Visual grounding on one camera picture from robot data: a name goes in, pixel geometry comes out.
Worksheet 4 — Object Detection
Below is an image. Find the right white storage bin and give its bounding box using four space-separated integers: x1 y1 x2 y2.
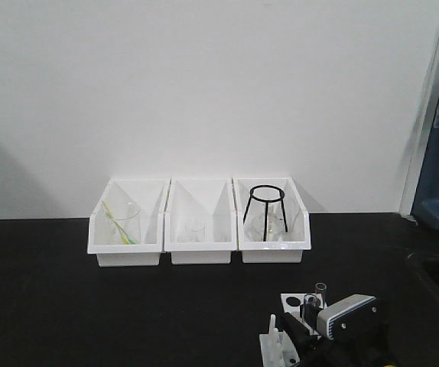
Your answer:
233 177 311 263

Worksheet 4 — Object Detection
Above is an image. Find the small glass beaker middle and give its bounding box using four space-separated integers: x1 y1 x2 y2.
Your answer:
185 218 206 242

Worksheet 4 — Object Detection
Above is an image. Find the yellow green stirring rod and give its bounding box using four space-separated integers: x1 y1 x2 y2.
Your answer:
102 201 137 245

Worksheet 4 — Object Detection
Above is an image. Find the glass beaker left bin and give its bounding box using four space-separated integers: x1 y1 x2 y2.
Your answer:
104 201 141 245

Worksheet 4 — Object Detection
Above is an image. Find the glass test tube in rack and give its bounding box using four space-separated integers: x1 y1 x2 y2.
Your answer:
315 282 327 309

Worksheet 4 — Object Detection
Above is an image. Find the black wire tripod stand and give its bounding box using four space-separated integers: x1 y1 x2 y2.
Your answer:
242 183 288 233

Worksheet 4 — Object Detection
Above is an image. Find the white test tube rack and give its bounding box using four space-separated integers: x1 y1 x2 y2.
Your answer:
259 293 322 366

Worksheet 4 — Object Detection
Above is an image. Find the white storage bin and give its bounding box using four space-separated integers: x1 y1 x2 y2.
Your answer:
233 177 311 263
86 178 171 267
164 178 238 265

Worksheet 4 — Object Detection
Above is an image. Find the middle white storage bin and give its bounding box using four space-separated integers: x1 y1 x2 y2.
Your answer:
164 178 238 265

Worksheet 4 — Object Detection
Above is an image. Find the glass flask right bin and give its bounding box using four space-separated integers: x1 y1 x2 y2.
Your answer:
247 212 285 242

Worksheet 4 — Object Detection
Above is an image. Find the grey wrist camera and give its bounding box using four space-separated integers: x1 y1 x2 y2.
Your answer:
315 294 376 339

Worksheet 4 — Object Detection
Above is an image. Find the left white storage bin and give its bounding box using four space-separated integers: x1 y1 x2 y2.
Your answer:
86 178 171 267

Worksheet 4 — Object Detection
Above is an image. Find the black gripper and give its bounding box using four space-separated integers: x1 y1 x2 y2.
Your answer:
282 297 391 367

